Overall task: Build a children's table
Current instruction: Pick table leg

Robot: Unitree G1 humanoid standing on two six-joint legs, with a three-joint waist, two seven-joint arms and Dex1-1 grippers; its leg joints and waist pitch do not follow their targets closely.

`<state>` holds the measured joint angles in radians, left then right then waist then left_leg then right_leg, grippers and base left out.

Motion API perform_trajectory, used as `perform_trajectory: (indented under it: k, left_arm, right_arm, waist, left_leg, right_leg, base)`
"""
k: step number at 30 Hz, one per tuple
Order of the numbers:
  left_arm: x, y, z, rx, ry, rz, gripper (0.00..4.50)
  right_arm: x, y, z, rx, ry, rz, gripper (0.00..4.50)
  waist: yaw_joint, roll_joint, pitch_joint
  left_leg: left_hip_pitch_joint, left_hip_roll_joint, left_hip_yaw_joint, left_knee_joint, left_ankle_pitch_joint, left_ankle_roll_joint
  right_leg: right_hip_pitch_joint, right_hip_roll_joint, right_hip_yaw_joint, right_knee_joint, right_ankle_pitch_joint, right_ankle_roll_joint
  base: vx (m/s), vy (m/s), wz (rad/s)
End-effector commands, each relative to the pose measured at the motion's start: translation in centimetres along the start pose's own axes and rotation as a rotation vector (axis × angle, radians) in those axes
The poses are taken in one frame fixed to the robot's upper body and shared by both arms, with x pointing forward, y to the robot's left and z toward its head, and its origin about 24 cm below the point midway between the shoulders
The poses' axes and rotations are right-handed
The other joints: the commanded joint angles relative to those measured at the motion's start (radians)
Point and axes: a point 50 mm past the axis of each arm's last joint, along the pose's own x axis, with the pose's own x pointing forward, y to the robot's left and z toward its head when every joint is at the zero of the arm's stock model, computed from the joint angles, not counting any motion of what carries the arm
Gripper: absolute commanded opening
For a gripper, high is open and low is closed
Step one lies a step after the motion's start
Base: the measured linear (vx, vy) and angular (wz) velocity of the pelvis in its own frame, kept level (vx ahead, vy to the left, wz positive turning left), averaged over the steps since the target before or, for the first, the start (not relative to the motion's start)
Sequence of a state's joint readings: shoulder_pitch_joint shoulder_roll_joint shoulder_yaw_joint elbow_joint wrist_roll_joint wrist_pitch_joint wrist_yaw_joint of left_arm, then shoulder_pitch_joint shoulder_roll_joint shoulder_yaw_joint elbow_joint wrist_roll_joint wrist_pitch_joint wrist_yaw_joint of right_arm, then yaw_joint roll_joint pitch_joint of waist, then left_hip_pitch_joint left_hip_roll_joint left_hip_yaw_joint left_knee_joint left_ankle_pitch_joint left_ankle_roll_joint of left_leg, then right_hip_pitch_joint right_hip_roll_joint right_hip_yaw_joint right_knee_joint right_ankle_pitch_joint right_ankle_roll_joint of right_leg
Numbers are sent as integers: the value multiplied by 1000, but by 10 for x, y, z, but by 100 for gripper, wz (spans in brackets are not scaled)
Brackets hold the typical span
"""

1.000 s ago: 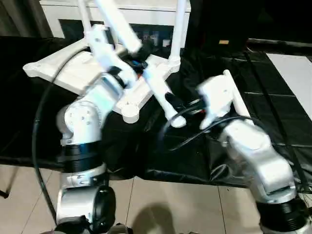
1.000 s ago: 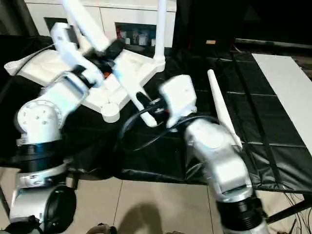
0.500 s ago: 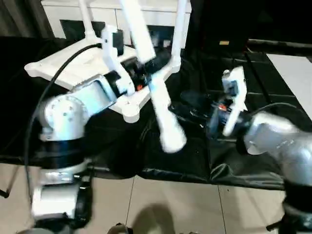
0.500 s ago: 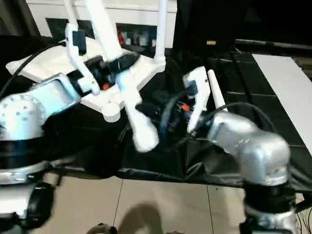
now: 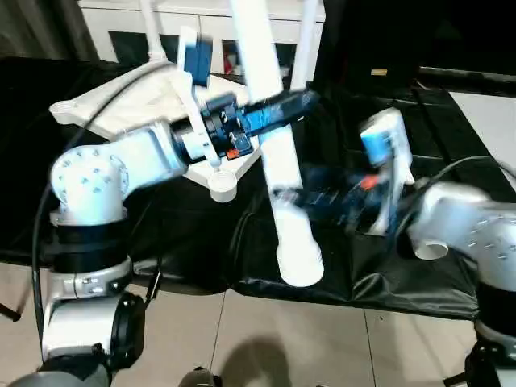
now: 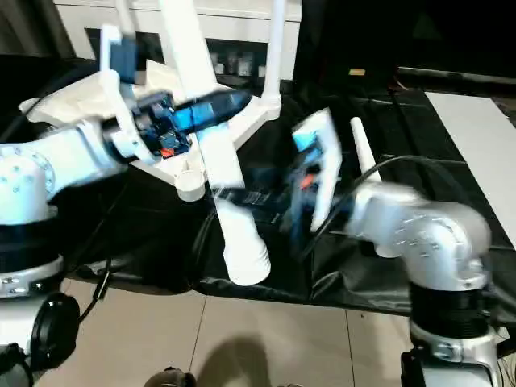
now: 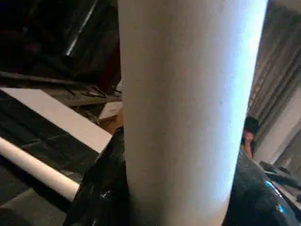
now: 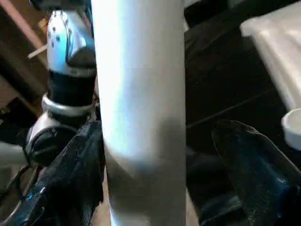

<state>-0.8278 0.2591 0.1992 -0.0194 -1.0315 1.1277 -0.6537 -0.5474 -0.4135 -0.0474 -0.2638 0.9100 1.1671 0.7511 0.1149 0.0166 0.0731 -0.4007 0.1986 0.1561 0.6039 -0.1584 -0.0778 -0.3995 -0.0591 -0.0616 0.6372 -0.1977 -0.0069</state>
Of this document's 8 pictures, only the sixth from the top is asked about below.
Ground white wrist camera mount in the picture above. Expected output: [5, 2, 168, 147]
[98, 24, 160, 164]
[291, 107, 344, 233]

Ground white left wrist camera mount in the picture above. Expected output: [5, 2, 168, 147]
[98, 24, 160, 164]

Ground white plastic table leg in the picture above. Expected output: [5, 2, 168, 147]
[114, 0, 138, 41]
[261, 0, 289, 106]
[349, 116, 385, 187]
[155, 0, 272, 288]

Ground grey curtain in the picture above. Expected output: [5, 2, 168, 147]
[0, 0, 76, 58]

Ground flat white board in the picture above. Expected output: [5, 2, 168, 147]
[426, 91, 516, 249]

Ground black work mat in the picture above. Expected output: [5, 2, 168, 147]
[0, 54, 516, 319]

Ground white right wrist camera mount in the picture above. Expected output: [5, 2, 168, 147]
[291, 107, 344, 233]

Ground white plastic table top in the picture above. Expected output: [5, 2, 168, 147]
[18, 60, 283, 202]

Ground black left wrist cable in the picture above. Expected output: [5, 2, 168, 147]
[0, 66, 102, 141]

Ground white cabinet with openings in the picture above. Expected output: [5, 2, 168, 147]
[52, 0, 304, 81]

